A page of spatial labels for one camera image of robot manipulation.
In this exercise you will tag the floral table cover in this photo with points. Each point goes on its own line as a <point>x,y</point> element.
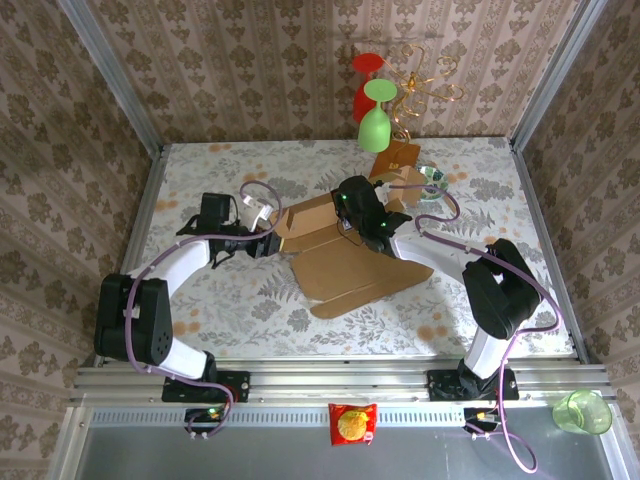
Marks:
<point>350,340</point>

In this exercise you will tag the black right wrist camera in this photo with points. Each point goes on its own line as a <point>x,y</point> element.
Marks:
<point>357,192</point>

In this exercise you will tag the green plastic cup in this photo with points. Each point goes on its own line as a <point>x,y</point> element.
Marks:
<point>582,412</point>

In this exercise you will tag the green wine glass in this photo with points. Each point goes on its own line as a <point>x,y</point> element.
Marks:
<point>374,130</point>

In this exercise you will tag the aluminium mounting rail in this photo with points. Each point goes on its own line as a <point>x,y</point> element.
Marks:
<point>340,380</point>

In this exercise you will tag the small black controller board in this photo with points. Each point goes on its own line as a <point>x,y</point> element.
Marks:
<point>475,416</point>
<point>200,415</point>

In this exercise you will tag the red wine glass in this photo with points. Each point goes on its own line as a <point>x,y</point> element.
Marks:
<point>367,62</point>

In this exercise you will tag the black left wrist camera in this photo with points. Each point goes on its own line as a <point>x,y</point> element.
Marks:
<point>215,210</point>

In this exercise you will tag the aluminium frame post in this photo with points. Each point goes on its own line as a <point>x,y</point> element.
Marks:
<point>559,75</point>
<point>116,75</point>

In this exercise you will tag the red snack packet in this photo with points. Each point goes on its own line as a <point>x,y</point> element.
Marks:
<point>352,424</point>

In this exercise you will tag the green leaf patterned bowl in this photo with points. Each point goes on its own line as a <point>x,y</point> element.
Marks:
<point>435,177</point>

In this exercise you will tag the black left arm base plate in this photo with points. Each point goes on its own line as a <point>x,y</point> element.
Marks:
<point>240,385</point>

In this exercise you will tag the aluminium table side rail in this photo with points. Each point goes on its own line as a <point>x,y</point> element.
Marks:
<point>540,225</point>
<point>143,200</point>

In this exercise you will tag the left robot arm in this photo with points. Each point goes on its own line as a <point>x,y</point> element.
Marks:
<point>150,320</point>

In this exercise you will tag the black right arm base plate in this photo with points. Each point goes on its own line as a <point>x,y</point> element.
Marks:
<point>440,385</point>

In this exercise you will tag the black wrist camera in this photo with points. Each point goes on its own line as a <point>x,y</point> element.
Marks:
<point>215,210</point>
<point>357,192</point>

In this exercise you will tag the brown wooden rack base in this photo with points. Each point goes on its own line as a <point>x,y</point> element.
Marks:
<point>395,160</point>

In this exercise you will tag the brown cardboard box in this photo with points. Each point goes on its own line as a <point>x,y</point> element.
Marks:
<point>350,280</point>

